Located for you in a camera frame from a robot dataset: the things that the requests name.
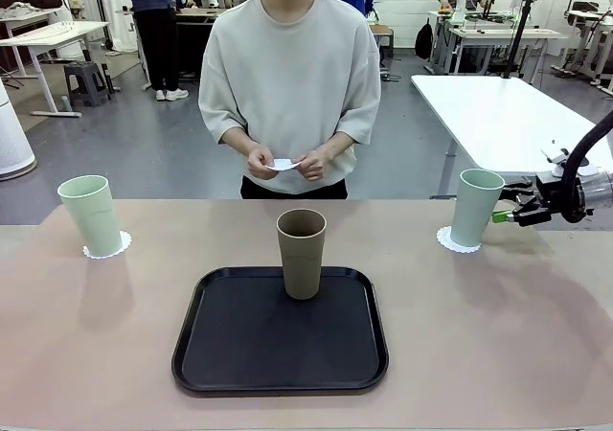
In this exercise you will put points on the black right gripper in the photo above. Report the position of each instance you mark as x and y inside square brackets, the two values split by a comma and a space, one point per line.
[548, 196]

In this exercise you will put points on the mint green tall cup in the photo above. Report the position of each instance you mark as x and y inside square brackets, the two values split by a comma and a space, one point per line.
[474, 210]

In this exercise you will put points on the white scalloped paper coaster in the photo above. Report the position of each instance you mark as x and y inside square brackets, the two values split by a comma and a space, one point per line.
[443, 239]
[126, 242]
[282, 165]

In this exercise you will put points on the brown tall cup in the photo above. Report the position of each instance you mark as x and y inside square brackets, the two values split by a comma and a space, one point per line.
[301, 268]

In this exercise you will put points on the pale yellow-green tall cup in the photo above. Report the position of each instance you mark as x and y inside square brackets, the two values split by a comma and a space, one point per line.
[93, 220]

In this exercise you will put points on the person's left forearm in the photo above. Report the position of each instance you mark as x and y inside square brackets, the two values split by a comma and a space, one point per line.
[335, 146]

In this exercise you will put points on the person's right forearm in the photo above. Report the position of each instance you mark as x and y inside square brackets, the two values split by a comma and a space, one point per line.
[239, 141]

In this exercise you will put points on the person's left hand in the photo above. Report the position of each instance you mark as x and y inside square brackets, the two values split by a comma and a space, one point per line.
[313, 165]

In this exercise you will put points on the person's right hand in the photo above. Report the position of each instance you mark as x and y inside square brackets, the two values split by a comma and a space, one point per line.
[261, 163]

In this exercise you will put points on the white table with grey legs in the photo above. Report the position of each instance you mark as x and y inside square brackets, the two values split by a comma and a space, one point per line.
[503, 115]

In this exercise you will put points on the beige background work table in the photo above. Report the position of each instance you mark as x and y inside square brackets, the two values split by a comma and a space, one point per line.
[503, 32]

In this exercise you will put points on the black pole stand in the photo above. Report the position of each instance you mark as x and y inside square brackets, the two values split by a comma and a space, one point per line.
[519, 29]

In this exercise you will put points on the black backpack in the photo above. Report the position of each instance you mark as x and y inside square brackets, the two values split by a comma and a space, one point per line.
[424, 40]

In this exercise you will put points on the person in beige shirt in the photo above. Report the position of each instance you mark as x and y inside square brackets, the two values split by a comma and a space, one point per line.
[287, 67]

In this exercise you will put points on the black plastic tray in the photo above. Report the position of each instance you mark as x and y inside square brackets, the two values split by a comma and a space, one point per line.
[249, 345]

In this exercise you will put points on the person in navy clothes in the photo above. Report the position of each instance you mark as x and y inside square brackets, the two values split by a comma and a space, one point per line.
[153, 19]

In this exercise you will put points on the grey plastic stool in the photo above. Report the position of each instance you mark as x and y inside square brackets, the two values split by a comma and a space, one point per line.
[86, 81]

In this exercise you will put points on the white desk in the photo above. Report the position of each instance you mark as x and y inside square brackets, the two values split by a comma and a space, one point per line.
[48, 31]

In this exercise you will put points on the white cylindrical appliance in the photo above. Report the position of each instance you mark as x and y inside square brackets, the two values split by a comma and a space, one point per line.
[14, 139]

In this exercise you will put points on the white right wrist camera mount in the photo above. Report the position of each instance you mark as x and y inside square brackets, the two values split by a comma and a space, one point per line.
[558, 158]

